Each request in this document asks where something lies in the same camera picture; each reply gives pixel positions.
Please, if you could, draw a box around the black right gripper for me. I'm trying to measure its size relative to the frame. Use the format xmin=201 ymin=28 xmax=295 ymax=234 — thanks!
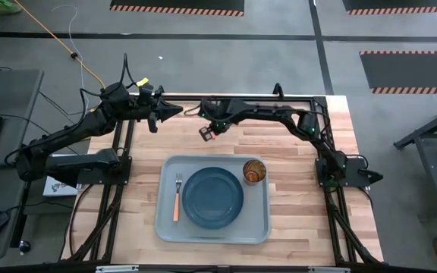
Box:
xmin=198 ymin=107 xmax=230 ymax=142

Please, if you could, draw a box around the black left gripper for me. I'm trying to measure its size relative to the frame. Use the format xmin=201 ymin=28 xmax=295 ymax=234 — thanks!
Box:
xmin=141 ymin=92 xmax=184 ymax=133

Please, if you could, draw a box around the amber glass cup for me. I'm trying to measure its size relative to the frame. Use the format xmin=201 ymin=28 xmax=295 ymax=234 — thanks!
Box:
xmin=242 ymin=158 xmax=268 ymax=186

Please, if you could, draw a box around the dark blue plate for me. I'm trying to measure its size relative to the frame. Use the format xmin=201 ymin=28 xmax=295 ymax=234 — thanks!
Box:
xmin=181 ymin=166 xmax=245 ymax=231

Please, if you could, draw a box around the fork with orange handle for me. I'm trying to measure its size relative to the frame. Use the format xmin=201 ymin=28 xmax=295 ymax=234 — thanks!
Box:
xmin=171 ymin=173 xmax=184 ymax=223

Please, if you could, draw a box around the grey plastic tray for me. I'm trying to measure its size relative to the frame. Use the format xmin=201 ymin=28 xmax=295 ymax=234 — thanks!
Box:
xmin=154 ymin=154 xmax=272 ymax=245

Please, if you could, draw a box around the black hazard striped floor mat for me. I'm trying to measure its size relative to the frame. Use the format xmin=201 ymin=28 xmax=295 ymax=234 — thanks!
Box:
xmin=342 ymin=0 xmax=437 ymax=16
xmin=359 ymin=50 xmax=437 ymax=95
xmin=108 ymin=0 xmax=245 ymax=17

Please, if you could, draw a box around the white printed box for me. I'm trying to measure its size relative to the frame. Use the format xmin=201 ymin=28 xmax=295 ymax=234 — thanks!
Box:
xmin=42 ymin=176 xmax=80 ymax=197

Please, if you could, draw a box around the large grey desk top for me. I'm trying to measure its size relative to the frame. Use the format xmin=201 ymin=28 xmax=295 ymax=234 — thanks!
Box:
xmin=0 ymin=69 xmax=45 ymax=168

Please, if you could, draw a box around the person's green shoe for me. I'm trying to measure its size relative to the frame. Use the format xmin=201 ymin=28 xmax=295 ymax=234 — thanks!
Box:
xmin=0 ymin=0 xmax=24 ymax=16

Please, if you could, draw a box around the grey metal stand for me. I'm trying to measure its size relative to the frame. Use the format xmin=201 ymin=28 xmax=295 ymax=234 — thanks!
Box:
xmin=392 ymin=99 xmax=437 ymax=221

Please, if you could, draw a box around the black aluminium table frame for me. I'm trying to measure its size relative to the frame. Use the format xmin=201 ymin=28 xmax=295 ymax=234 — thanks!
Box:
xmin=61 ymin=93 xmax=385 ymax=273

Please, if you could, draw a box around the orange floor cable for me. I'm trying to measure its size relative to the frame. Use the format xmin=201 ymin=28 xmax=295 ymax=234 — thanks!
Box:
xmin=12 ymin=0 xmax=108 ymax=90

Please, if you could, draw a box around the silver metal bracket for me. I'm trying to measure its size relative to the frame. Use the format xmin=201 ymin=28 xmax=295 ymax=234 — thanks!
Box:
xmin=307 ymin=265 xmax=351 ymax=273
xmin=95 ymin=265 xmax=140 ymax=273

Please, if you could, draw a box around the black pointed base bracket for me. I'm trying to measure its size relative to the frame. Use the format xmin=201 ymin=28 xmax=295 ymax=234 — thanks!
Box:
xmin=357 ymin=169 xmax=385 ymax=185

